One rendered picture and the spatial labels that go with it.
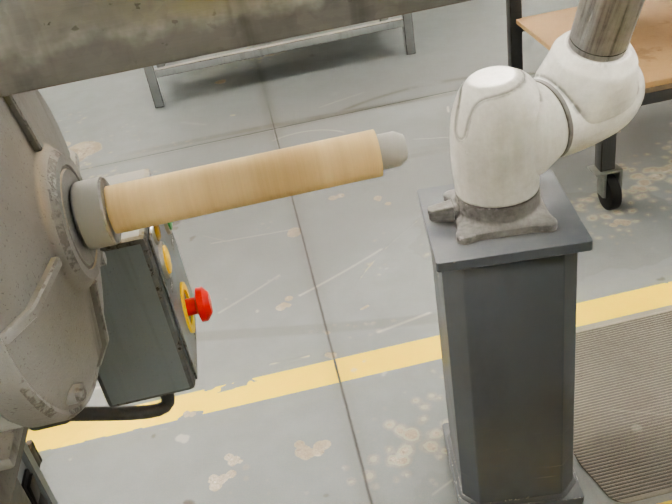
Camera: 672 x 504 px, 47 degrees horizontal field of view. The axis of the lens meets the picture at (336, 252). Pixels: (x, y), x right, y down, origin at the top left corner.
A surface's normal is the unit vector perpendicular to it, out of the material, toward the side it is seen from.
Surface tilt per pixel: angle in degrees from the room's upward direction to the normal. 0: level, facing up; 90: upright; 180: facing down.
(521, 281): 90
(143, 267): 90
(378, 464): 0
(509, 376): 90
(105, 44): 90
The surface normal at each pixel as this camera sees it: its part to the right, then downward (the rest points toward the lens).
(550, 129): 0.53, 0.26
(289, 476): -0.15, -0.83
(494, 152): -0.18, 0.51
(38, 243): 0.98, -0.18
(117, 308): 0.17, 0.52
